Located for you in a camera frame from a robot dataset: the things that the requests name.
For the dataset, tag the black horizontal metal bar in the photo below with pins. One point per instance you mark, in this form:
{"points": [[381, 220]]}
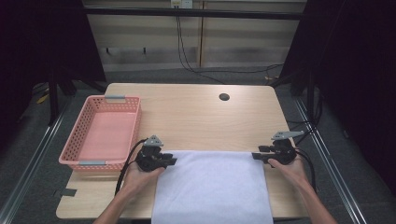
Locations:
{"points": [[186, 13]]}

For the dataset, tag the white wall outlet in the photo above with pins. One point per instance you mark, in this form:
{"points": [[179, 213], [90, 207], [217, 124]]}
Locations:
{"points": [[181, 3]]}

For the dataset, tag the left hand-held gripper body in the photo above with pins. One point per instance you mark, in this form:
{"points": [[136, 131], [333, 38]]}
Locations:
{"points": [[149, 155]]}

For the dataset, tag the dark curtain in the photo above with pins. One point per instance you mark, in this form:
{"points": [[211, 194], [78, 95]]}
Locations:
{"points": [[358, 62], [40, 40]]}

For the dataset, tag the person's left hand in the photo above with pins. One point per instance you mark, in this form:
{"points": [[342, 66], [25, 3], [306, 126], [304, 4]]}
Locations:
{"points": [[140, 179]]}

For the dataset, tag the metal floor rail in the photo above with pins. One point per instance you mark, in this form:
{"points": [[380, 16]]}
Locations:
{"points": [[29, 165], [333, 168]]}

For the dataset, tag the grey tape strip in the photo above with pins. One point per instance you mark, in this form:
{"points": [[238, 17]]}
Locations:
{"points": [[67, 192]]}

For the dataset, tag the pink plastic basket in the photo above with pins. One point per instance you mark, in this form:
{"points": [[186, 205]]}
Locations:
{"points": [[106, 137]]}

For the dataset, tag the white printed towel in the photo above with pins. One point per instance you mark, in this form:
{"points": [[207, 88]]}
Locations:
{"points": [[211, 189]]}

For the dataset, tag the black stand leg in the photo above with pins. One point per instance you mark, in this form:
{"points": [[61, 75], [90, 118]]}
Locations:
{"points": [[53, 99]]}

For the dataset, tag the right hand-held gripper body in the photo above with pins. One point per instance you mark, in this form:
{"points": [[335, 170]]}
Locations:
{"points": [[283, 151]]}

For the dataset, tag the yellow item on floor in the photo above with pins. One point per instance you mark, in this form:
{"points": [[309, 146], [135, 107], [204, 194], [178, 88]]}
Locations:
{"points": [[42, 99]]}

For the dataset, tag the person's right hand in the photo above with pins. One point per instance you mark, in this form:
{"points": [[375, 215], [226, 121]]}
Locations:
{"points": [[291, 172]]}

